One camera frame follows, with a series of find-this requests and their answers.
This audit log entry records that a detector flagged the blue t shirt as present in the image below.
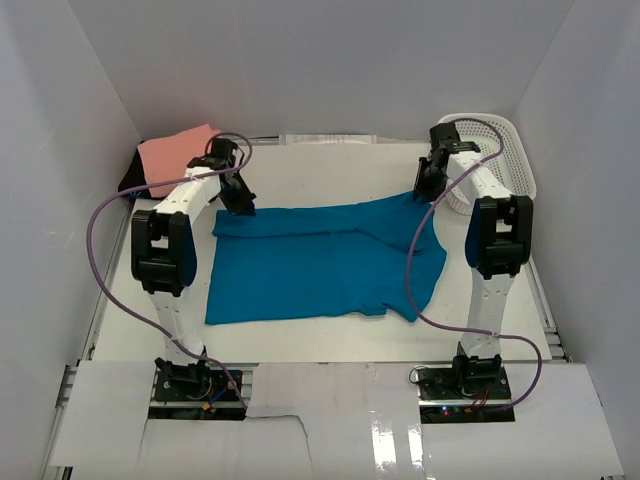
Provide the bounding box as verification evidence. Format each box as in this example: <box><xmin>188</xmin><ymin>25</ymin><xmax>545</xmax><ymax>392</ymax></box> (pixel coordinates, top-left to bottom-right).
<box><xmin>205</xmin><ymin>193</ymin><xmax>447</xmax><ymax>325</ymax></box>

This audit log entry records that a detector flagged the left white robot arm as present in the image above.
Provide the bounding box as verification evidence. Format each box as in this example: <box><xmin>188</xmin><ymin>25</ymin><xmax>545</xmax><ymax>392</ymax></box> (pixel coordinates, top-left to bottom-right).
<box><xmin>131</xmin><ymin>135</ymin><xmax>256</xmax><ymax>399</ymax></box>

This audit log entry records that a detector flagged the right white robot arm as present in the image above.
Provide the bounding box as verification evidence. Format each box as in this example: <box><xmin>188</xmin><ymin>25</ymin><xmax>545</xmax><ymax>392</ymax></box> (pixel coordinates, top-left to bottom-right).
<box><xmin>410</xmin><ymin>122</ymin><xmax>533</xmax><ymax>404</ymax></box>

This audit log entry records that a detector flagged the folded pink t shirt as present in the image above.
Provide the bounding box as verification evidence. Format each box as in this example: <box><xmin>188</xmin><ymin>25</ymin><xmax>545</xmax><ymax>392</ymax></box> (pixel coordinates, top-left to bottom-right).
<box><xmin>137</xmin><ymin>124</ymin><xmax>220</xmax><ymax>184</ymax></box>

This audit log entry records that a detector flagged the white plastic basket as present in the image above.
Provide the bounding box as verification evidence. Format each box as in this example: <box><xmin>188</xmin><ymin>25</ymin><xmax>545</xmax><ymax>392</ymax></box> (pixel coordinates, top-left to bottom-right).
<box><xmin>439</xmin><ymin>113</ymin><xmax>537</xmax><ymax>199</ymax></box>

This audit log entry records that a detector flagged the white paper label strip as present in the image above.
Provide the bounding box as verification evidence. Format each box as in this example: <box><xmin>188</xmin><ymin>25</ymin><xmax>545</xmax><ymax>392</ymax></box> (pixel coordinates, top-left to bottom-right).
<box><xmin>278</xmin><ymin>134</ymin><xmax>377</xmax><ymax>146</ymax></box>

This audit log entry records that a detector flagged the white cardboard front cover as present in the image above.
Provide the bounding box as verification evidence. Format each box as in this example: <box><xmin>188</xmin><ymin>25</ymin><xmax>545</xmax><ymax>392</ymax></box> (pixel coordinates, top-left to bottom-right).
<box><xmin>51</xmin><ymin>361</ymin><xmax>623</xmax><ymax>479</ymax></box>

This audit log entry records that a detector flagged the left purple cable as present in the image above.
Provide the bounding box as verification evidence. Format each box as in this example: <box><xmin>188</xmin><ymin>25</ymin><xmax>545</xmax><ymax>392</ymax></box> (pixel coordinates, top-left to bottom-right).
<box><xmin>85</xmin><ymin>131</ymin><xmax>254</xmax><ymax>411</ymax></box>

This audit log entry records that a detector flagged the purple cable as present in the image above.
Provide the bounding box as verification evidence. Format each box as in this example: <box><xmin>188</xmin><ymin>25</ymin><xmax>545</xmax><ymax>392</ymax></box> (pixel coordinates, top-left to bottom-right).
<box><xmin>404</xmin><ymin>117</ymin><xmax>544</xmax><ymax>413</ymax></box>
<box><xmin>85</xmin><ymin>131</ymin><xmax>254</xmax><ymax>411</ymax></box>

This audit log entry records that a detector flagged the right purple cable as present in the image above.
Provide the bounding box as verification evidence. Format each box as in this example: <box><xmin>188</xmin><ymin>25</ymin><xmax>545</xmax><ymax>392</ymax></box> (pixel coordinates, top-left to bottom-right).
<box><xmin>404</xmin><ymin>117</ymin><xmax>544</xmax><ymax>413</ymax></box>

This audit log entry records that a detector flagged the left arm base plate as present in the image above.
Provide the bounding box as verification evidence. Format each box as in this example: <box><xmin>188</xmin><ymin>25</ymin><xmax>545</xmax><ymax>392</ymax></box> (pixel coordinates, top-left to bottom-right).
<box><xmin>148</xmin><ymin>358</ymin><xmax>246</xmax><ymax>421</ymax></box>

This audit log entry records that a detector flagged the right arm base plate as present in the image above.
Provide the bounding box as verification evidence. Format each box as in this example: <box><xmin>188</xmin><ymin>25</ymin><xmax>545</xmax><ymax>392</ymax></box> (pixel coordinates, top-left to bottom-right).
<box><xmin>408</xmin><ymin>365</ymin><xmax>516</xmax><ymax>425</ymax></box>

